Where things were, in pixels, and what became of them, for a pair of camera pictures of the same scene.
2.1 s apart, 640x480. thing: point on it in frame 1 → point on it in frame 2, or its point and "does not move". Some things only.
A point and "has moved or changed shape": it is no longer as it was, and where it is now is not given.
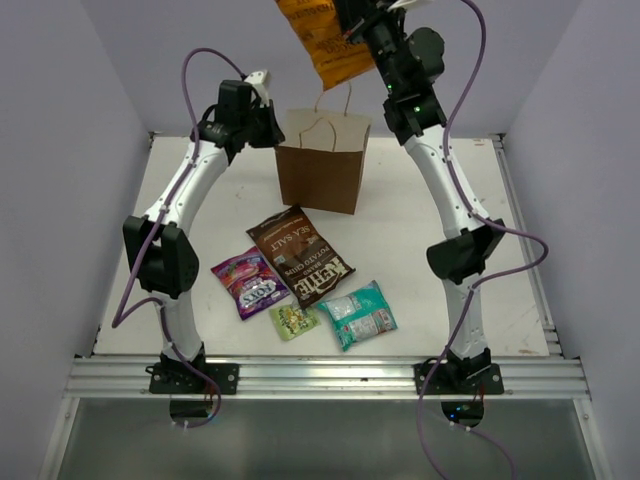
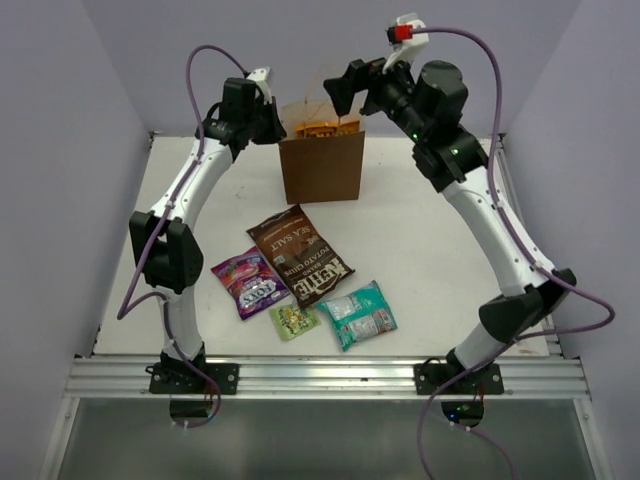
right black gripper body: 375,28 → 389,92
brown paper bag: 321,157 has moved or changed shape
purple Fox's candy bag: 252,284 does not move
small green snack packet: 292,321 does not move
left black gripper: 274,135 does not move
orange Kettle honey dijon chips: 336,57 → 323,129
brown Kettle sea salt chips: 308,264 does not move
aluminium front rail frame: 330,378 does not move
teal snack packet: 360,314 does not move
